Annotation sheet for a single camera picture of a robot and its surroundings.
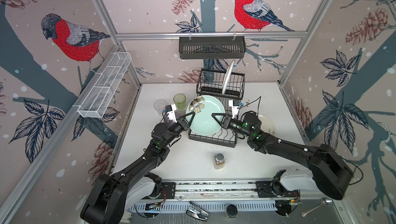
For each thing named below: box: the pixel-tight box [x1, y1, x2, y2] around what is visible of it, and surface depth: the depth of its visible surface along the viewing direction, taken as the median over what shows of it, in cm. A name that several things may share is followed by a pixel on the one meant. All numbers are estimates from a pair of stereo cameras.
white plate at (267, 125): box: [257, 114, 277, 137], surface depth 99 cm
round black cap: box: [226, 204, 238, 218], surface depth 62 cm
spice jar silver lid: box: [214, 152, 225, 164], surface depth 75 cm
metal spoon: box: [301, 197, 333, 218], surface depth 70 cm
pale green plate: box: [185, 94, 226, 136], surface depth 76 cm
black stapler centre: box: [185, 201, 210, 222], surface depth 67 cm
